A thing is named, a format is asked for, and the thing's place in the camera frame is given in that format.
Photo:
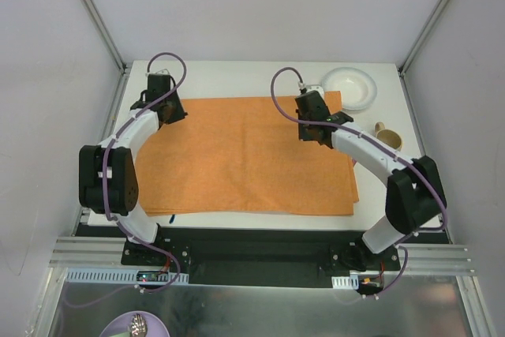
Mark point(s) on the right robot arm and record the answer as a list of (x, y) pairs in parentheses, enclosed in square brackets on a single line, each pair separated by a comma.
[(414, 194)]

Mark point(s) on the aluminium front rail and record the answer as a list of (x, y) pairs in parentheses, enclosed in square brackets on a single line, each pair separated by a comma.
[(424, 259)]

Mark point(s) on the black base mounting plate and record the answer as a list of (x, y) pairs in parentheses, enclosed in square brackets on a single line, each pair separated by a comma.
[(285, 258)]

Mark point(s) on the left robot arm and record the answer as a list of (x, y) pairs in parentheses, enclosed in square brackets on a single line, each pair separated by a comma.
[(107, 175)]

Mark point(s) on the white ceramic plate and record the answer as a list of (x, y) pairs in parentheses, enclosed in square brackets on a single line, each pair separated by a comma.
[(357, 88)]

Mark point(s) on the right white cable duct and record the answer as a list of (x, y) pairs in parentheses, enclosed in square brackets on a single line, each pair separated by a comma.
[(350, 282)]

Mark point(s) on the right aluminium frame post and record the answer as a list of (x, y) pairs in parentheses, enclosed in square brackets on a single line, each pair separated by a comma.
[(422, 37)]

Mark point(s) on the lilac plate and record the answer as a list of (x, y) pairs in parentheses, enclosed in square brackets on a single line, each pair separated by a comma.
[(119, 325)]

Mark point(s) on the aluminium frame post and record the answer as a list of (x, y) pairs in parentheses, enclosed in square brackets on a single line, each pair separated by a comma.
[(422, 37), (104, 34)]

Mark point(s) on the beige ceramic mug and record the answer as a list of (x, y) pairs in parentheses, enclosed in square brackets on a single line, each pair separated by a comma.
[(388, 136)]

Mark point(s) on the left aluminium frame post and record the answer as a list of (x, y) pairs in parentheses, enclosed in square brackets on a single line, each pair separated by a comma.
[(104, 34)]

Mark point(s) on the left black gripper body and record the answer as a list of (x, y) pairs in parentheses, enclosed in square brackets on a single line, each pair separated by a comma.
[(173, 112)]

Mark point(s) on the left white cable duct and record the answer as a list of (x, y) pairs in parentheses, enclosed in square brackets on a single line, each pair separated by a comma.
[(124, 276)]

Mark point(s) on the silver cutlery on lilac plate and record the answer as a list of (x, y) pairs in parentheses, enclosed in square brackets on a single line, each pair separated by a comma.
[(138, 326)]

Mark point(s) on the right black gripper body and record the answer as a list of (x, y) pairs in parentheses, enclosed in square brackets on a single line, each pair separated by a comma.
[(312, 134)]

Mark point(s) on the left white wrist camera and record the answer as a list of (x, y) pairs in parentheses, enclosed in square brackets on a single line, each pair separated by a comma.
[(158, 72)]

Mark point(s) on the orange cloth placemat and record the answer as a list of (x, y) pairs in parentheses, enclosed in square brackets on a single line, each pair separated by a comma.
[(242, 155)]

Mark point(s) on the white cable duct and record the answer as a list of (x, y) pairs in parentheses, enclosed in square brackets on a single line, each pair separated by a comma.
[(124, 276), (350, 282)]

